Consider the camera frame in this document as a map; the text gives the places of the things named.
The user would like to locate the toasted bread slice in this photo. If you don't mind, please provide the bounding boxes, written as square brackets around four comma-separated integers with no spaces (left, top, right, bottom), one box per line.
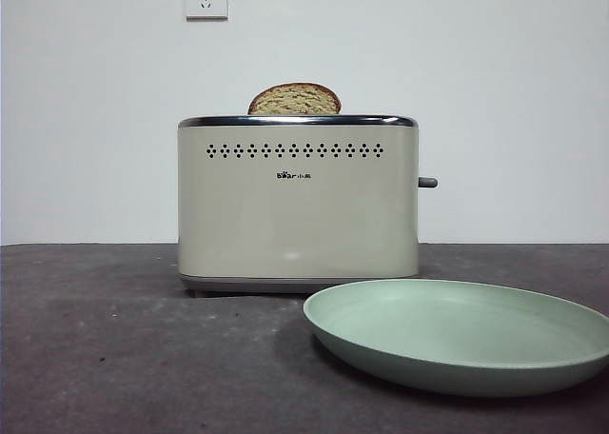
[246,82,344,116]

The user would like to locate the pale green round plate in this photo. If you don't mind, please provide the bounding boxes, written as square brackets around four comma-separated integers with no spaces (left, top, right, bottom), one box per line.
[303,277,609,399]

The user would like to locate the cream two-slot toaster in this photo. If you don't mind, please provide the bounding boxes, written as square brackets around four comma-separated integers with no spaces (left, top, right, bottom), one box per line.
[177,113,421,296]

